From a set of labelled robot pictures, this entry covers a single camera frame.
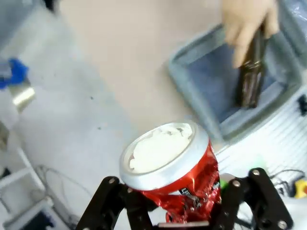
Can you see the white ribbed panel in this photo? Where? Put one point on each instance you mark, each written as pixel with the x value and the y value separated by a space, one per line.
pixel 275 143

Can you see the brown glass bottle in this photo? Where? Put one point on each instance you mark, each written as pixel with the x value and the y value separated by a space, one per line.
pixel 249 91

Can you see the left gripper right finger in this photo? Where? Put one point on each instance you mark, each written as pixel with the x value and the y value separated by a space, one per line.
pixel 259 198

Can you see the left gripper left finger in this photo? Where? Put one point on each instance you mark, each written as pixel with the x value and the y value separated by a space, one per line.
pixel 108 203

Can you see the person's left hand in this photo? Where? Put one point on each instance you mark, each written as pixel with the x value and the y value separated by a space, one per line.
pixel 242 21

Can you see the blue plastic object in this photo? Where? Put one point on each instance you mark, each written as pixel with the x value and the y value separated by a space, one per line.
pixel 16 69

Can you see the white shelf frame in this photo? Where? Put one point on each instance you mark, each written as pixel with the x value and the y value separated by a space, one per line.
pixel 24 167

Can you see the yellow emergency stop button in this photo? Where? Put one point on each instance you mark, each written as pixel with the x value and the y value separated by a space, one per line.
pixel 301 189

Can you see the small grey fabric basket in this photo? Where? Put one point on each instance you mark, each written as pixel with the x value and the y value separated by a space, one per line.
pixel 295 28

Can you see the crushed red drink can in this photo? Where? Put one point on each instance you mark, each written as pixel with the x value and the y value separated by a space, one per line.
pixel 192 172

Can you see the large grey fabric basket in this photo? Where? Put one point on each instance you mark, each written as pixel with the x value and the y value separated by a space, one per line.
pixel 192 79

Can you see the shiny metal bracket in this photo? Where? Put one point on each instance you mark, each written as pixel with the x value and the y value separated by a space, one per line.
pixel 24 97

